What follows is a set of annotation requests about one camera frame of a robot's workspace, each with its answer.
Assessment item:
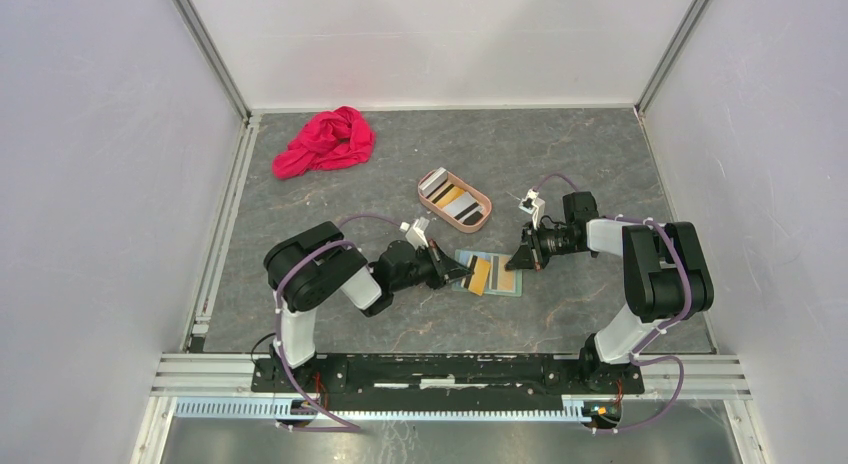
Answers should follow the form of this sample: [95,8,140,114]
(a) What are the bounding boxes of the pink oval tray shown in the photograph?
[417,167,493,234]

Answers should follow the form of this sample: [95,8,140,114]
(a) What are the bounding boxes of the gold card black stripe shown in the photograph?
[461,254,492,296]

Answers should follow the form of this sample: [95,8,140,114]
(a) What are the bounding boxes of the gold striped card in tray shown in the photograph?
[432,183,466,209]

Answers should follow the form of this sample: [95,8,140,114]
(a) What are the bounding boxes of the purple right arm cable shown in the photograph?
[533,173,694,436]

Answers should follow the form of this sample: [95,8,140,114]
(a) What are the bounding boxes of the silver card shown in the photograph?
[444,193,486,226]

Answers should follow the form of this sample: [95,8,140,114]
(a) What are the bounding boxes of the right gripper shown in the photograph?
[505,219,580,271]

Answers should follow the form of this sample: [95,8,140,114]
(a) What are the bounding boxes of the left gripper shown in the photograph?
[391,239,475,292]

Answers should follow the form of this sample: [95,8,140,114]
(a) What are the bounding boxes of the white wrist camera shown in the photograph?
[399,217,430,249]
[519,188,545,229]

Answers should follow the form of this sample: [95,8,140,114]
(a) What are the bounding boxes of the red crumpled cloth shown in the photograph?
[271,106,376,180]

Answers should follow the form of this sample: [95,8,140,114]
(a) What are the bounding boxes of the stack of silver cards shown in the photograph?
[418,168,448,198]

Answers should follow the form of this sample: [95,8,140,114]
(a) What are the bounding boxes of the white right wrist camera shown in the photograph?
[519,188,545,229]

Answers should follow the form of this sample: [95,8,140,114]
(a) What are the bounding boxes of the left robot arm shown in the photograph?
[263,218,473,392]

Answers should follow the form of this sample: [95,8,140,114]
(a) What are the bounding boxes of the green card holder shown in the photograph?
[452,249,522,297]

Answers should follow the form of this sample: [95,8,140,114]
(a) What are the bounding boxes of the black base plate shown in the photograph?
[251,353,645,412]

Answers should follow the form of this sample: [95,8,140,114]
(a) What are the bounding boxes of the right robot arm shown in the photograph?
[505,189,714,392]

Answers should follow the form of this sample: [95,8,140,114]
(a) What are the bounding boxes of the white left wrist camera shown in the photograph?
[399,217,430,249]

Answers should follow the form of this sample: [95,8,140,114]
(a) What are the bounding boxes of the white slotted cable duct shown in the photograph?
[174,397,614,423]

